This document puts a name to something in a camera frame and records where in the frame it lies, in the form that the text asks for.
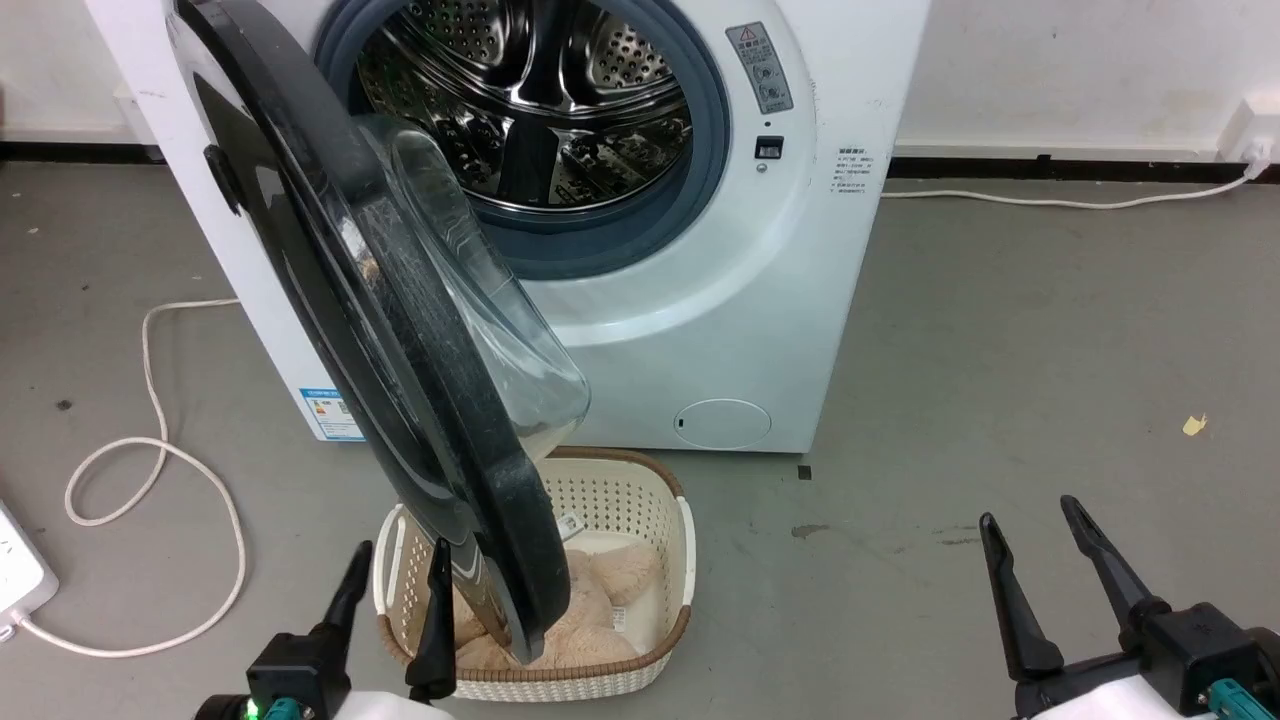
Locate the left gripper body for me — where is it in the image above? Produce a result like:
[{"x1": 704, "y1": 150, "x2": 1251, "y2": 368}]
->
[{"x1": 194, "y1": 629, "x2": 458, "y2": 720}]

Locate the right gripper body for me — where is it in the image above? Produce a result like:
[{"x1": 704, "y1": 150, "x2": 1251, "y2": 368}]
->
[{"x1": 1014, "y1": 602, "x2": 1280, "y2": 720}]

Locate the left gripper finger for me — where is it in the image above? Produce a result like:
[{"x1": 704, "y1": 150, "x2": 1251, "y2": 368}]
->
[
  {"x1": 406, "y1": 537, "x2": 458, "y2": 702},
  {"x1": 311, "y1": 540, "x2": 374, "y2": 642}
]

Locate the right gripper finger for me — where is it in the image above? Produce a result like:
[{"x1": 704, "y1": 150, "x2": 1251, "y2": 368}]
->
[
  {"x1": 1060, "y1": 494, "x2": 1172, "y2": 632},
  {"x1": 979, "y1": 512, "x2": 1067, "y2": 684}
]

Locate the black round washing machine door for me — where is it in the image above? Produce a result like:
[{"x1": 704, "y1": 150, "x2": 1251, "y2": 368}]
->
[{"x1": 165, "y1": 0, "x2": 593, "y2": 667}]

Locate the white front-load washing machine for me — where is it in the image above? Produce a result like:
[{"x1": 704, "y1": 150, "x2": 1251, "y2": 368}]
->
[{"x1": 85, "y1": 0, "x2": 932, "y2": 456}]

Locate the grey rubber door gasket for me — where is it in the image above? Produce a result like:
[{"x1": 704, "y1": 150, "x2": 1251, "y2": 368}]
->
[{"x1": 312, "y1": 0, "x2": 732, "y2": 282}]

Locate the pink plush toy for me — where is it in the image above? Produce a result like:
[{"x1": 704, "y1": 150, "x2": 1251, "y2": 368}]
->
[{"x1": 440, "y1": 545, "x2": 662, "y2": 672}]

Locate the blue energy label sticker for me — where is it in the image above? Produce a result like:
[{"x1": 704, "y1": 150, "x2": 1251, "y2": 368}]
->
[{"x1": 297, "y1": 387, "x2": 367, "y2": 442}]

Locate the cream plastic laundry basket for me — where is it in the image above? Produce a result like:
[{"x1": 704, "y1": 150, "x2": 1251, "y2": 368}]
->
[{"x1": 373, "y1": 447, "x2": 697, "y2": 702}]

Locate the white power strip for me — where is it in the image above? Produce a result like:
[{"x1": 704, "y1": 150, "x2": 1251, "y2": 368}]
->
[{"x1": 0, "y1": 500, "x2": 60, "y2": 641}]

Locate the round white filter cover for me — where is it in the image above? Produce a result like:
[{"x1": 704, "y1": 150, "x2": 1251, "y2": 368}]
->
[{"x1": 673, "y1": 399, "x2": 774, "y2": 451}]

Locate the small printed text label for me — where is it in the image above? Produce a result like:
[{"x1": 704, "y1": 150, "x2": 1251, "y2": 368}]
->
[{"x1": 832, "y1": 149, "x2": 880, "y2": 197}]

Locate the steel perforated washer drum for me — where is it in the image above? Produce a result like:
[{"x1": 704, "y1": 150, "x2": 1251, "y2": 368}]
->
[{"x1": 355, "y1": 0, "x2": 697, "y2": 213}]

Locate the grey warning sticker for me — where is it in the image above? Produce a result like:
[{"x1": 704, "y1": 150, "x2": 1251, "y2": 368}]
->
[{"x1": 726, "y1": 22, "x2": 795, "y2": 115}]

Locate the long looped white power cable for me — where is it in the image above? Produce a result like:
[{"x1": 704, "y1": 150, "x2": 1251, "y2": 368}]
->
[{"x1": 15, "y1": 298, "x2": 248, "y2": 659}]

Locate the thin white wall cable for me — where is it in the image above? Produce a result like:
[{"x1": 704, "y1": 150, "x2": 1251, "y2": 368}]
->
[{"x1": 881, "y1": 165, "x2": 1259, "y2": 212}]

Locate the white wall socket box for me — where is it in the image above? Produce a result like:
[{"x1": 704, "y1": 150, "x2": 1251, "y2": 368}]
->
[{"x1": 1217, "y1": 98, "x2": 1280, "y2": 183}]

